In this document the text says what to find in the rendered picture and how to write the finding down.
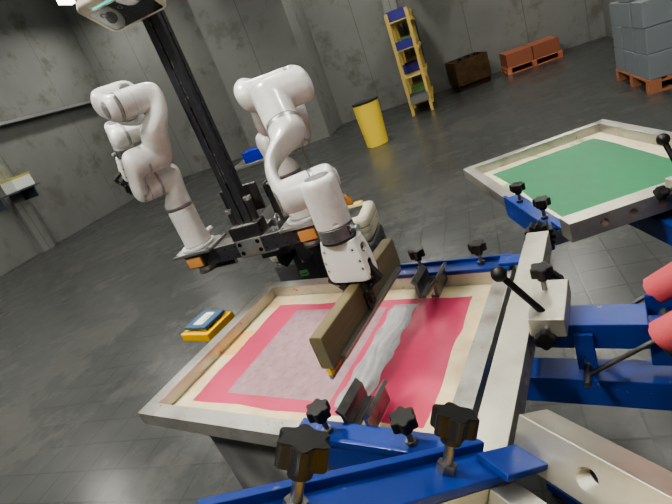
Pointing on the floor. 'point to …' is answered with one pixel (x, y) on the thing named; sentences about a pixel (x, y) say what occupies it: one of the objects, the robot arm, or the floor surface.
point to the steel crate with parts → (469, 71)
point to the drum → (371, 121)
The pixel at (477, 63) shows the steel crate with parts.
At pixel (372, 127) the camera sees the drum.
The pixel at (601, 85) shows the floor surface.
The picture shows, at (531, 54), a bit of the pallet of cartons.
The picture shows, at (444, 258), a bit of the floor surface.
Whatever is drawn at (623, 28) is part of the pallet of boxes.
